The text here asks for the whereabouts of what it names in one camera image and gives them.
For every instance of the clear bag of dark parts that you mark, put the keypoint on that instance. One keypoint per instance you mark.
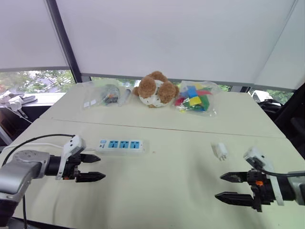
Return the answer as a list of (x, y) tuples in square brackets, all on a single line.
[(104, 95)]

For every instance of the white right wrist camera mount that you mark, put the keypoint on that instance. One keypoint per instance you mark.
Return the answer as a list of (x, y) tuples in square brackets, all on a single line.
[(263, 167)]

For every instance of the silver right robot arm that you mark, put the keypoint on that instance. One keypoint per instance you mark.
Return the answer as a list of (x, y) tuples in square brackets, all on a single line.
[(294, 186)]

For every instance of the white folded object on sill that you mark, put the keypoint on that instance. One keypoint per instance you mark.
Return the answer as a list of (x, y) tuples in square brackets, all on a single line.
[(16, 100)]

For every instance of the white plug adapter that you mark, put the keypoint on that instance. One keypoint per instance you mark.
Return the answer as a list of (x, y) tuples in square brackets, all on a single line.
[(220, 151)]

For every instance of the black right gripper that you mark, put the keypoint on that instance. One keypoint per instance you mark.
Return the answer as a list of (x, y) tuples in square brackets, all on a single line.
[(261, 189)]

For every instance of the black chair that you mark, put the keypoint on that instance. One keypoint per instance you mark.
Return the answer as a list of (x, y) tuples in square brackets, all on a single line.
[(289, 117)]

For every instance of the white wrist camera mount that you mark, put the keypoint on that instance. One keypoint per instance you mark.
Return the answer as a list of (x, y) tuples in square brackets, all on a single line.
[(71, 148), (263, 167)]

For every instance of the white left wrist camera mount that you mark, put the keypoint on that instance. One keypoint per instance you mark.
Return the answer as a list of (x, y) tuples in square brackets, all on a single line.
[(71, 148)]

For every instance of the white blue power strip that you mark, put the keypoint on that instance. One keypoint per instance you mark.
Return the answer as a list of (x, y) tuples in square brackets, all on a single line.
[(122, 146)]

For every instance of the bag of colourful blocks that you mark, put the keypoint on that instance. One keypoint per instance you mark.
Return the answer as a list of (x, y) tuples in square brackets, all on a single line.
[(195, 97)]

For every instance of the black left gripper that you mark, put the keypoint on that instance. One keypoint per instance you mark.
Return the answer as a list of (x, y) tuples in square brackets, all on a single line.
[(70, 168)]

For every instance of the white roller blind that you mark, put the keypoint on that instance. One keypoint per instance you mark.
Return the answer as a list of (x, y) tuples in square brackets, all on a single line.
[(166, 38), (28, 33), (283, 52)]

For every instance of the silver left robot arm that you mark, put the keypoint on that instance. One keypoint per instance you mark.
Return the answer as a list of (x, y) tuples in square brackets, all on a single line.
[(21, 167)]

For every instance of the clear plastic syringe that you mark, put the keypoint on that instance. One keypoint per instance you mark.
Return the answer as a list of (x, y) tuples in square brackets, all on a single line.
[(125, 95)]

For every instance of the dark window frame post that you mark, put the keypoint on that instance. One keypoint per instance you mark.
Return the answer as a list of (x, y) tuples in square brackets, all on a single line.
[(63, 40)]

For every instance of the brown white plush toy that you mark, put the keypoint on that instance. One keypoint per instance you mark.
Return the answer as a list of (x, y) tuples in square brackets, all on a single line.
[(156, 89)]

